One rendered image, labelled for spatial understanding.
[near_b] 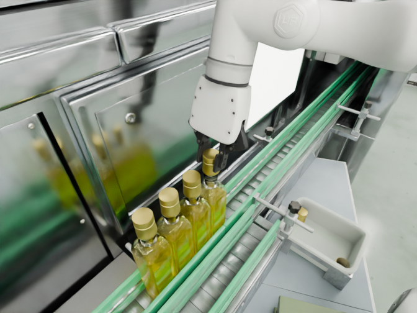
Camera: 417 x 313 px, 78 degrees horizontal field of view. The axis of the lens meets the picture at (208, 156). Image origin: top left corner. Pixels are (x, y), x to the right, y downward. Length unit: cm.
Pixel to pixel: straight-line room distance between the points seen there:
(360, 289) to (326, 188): 38
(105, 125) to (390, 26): 43
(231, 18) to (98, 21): 19
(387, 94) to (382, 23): 94
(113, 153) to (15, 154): 15
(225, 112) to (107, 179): 25
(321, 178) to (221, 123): 76
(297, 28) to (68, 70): 31
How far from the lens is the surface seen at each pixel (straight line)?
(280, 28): 38
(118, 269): 72
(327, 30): 49
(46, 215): 55
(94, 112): 44
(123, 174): 54
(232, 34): 41
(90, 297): 71
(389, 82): 136
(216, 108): 44
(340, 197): 110
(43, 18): 42
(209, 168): 50
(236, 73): 41
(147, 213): 43
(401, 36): 42
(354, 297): 90
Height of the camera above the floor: 150
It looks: 41 degrees down
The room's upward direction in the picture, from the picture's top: straight up
